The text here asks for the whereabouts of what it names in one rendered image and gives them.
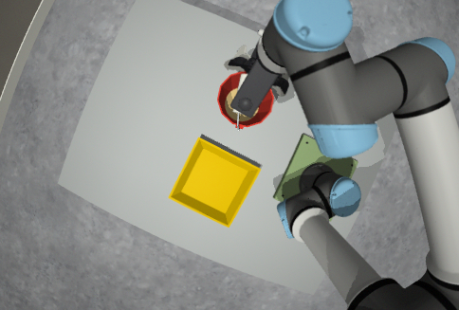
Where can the yellow square tray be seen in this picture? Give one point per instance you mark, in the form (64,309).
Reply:
(214,182)

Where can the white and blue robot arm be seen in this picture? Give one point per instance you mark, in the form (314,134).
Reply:
(341,102)

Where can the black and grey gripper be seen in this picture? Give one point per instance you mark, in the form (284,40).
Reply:
(243,62)

